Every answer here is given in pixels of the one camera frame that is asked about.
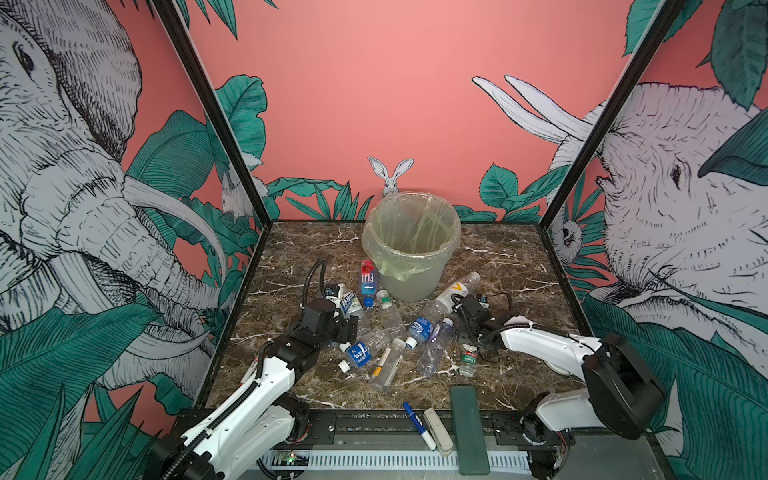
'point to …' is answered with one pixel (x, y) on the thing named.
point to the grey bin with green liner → (408, 238)
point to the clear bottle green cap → (390, 317)
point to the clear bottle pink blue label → (435, 348)
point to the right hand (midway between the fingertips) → (463, 331)
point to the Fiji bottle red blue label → (368, 283)
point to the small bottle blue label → (360, 354)
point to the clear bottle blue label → (423, 326)
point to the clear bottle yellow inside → (388, 365)
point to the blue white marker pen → (423, 432)
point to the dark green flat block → (470, 442)
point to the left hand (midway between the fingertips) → (345, 312)
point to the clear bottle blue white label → (350, 303)
